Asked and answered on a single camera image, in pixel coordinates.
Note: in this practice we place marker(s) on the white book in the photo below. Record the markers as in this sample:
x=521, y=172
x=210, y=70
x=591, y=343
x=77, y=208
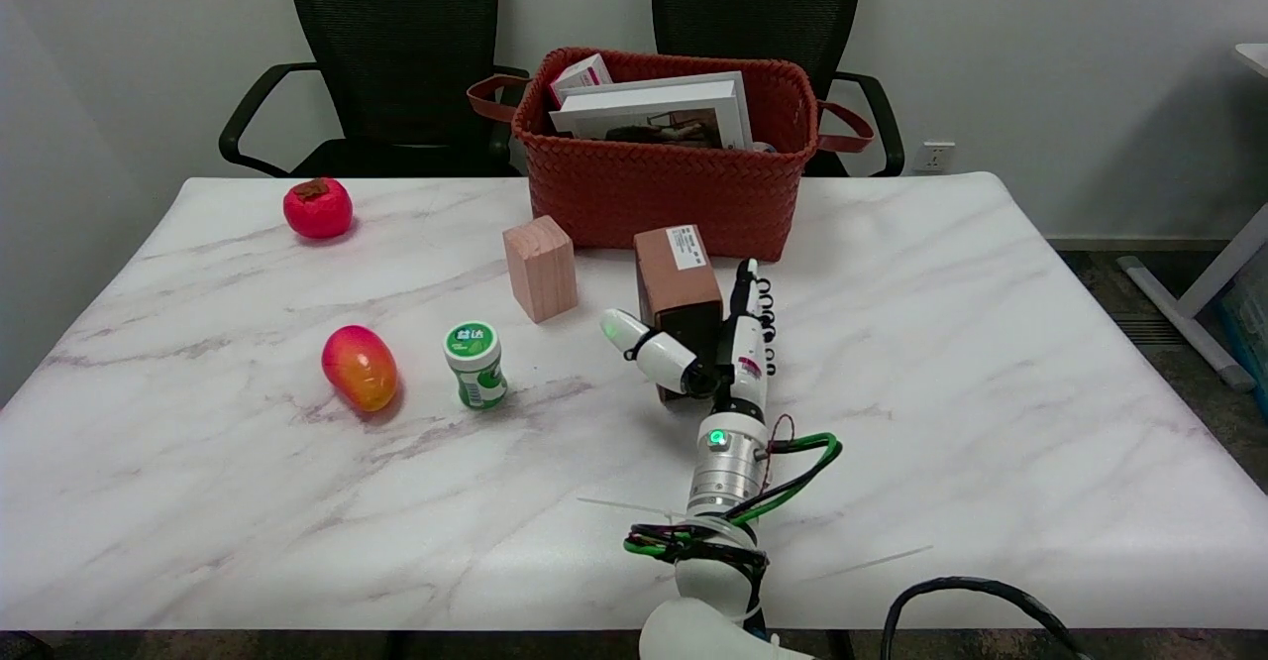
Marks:
x=654, y=100

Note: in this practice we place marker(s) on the red persimmon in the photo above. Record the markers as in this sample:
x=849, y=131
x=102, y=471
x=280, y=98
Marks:
x=317, y=209

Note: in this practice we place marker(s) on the white wall socket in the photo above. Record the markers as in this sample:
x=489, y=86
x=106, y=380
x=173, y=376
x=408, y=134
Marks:
x=933, y=157

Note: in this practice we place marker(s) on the white zip tie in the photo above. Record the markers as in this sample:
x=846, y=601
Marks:
x=872, y=562
x=624, y=506

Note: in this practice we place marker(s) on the white desk frame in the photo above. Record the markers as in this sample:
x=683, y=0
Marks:
x=1214, y=283

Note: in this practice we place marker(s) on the small pink white box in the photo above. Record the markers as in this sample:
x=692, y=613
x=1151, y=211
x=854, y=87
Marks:
x=582, y=73

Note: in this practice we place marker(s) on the brown paper box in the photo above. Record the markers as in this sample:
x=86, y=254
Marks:
x=674, y=283

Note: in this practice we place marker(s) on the green gum bottle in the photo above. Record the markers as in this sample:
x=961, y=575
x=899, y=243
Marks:
x=476, y=368

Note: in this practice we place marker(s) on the black mesh office chair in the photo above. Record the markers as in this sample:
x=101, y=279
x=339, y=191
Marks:
x=396, y=46
x=763, y=6

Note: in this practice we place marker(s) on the blue storage bin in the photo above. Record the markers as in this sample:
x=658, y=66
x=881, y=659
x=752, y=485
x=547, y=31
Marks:
x=1250, y=323

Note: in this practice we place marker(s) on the light wooden block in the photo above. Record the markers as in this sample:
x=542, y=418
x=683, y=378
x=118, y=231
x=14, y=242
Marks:
x=540, y=269

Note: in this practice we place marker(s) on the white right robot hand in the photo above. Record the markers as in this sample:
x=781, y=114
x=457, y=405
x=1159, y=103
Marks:
x=748, y=358

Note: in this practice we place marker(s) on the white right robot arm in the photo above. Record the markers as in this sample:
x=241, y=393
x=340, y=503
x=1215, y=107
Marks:
x=728, y=472

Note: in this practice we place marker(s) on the red yellow mango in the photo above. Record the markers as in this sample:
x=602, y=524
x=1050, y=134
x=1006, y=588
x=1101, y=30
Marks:
x=359, y=368

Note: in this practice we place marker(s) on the red woven basket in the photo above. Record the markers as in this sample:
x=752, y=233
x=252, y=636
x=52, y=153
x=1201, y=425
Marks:
x=654, y=194

